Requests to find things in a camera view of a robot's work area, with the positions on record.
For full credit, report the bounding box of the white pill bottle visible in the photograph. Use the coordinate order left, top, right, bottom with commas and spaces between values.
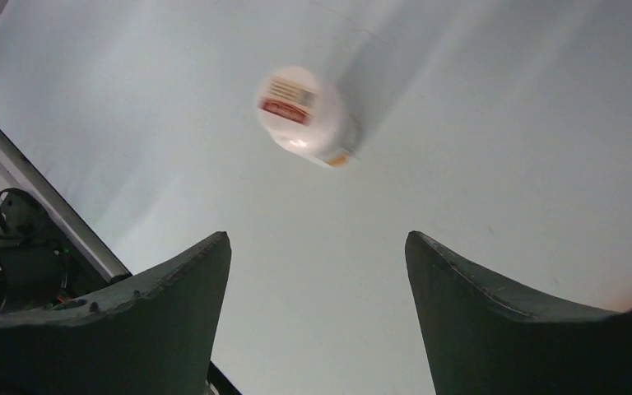
256, 66, 360, 168

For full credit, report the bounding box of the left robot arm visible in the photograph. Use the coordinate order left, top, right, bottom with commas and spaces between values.
0, 188, 131, 314

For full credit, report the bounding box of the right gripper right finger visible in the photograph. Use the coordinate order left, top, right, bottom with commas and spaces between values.
405, 231, 632, 394

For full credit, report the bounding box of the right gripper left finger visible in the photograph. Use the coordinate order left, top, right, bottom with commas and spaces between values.
0, 231, 231, 394

